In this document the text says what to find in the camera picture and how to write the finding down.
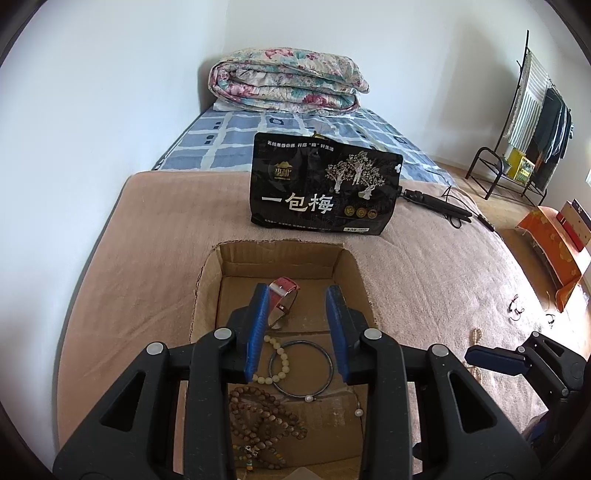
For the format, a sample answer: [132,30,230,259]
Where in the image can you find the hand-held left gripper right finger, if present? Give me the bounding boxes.
[324,285,541,480]

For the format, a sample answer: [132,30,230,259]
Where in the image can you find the red flat box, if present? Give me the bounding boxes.
[556,213,591,256]

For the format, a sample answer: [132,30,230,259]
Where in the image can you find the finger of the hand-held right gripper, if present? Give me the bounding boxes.
[465,331,589,398]

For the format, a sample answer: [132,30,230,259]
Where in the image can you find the blue checked bed sheet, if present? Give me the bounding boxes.
[152,105,455,188]

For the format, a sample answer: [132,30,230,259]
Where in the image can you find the striped hanging towel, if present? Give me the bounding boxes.
[503,51,550,148]

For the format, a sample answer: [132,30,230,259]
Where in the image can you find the pearl necklace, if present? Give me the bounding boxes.
[464,327,484,384]

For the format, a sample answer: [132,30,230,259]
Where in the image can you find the white bead bracelet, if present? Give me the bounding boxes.
[252,336,291,384]

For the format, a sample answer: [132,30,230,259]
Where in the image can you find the brown fleece blanket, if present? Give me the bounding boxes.
[55,170,566,462]

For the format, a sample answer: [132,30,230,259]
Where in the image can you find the red strap wristwatch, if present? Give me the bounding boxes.
[269,276,302,329]

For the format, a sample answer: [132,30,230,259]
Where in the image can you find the orange cloth covered table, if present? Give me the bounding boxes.
[516,206,591,313]

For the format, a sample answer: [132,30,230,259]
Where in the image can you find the tan flat box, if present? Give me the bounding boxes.
[561,203,591,245]

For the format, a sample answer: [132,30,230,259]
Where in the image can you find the folded floral quilt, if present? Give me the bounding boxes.
[208,46,370,114]

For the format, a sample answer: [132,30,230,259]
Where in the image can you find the dark hanging clothes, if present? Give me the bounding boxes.
[526,85,575,185]

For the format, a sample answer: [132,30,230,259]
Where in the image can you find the black metal clothes rack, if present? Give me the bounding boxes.
[465,30,575,206]

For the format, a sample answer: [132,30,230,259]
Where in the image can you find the wooden prayer bead string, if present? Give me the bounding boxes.
[229,387,308,472]

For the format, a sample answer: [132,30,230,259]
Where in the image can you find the yellow box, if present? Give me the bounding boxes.
[510,148,536,183]

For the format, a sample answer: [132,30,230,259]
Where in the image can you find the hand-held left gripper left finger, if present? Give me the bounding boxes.
[53,283,271,480]

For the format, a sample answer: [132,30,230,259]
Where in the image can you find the dark metal bangle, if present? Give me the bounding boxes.
[268,340,334,398]

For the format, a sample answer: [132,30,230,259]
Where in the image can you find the black snack bag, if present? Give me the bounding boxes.
[249,131,404,237]

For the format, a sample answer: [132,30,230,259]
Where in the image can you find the cardboard box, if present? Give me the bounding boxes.
[187,239,382,480]

